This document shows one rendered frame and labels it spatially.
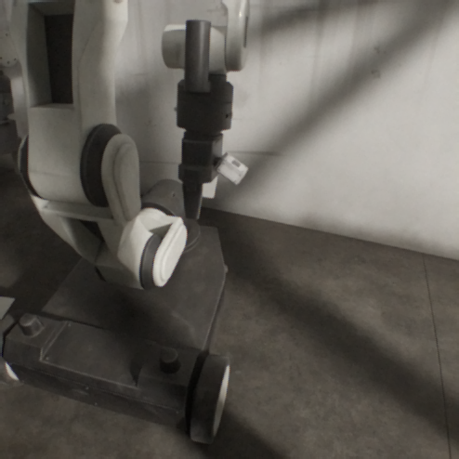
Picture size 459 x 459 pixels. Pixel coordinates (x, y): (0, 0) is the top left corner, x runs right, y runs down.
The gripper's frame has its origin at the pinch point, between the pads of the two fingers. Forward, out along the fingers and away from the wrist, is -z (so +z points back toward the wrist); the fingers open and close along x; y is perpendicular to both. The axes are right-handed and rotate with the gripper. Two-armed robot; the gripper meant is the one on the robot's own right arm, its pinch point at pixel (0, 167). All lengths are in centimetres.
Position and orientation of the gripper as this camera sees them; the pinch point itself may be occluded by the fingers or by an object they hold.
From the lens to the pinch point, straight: 82.8
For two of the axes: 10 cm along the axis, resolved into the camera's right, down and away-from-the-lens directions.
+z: 0.6, -9.0, -4.3
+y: 9.8, 1.4, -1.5
